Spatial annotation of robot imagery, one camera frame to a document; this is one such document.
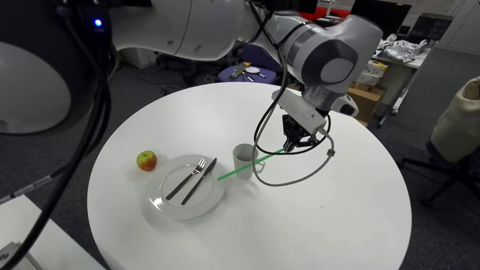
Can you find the green straw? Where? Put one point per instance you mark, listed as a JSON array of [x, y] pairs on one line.
[[248, 165]]

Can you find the green yellow apple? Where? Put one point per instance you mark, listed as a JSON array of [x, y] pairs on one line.
[[148, 160]]

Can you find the white round plate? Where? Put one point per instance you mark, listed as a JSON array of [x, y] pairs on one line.
[[206, 198]]

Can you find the chair with beige jacket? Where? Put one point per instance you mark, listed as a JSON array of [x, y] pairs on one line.
[[455, 141]]

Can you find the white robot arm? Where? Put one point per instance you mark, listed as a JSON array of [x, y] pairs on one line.
[[326, 60]]

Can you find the white small dish on chair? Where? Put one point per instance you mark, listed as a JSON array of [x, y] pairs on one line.
[[253, 69]]

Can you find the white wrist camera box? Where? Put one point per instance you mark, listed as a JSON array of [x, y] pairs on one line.
[[302, 111]]

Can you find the white robot base platform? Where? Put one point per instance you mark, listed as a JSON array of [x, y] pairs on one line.
[[55, 249]]

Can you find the black handled fork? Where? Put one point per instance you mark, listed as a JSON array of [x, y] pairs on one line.
[[197, 169]]

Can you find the black handled knife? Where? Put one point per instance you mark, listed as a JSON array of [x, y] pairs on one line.
[[199, 181]]

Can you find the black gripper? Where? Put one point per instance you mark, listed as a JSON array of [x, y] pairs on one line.
[[296, 133]]

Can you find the cardboard box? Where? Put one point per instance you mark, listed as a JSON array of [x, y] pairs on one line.
[[367, 100]]

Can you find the white side desk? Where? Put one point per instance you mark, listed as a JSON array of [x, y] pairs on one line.
[[403, 61]]

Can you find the white paper cup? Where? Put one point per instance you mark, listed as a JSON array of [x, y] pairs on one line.
[[245, 153]]

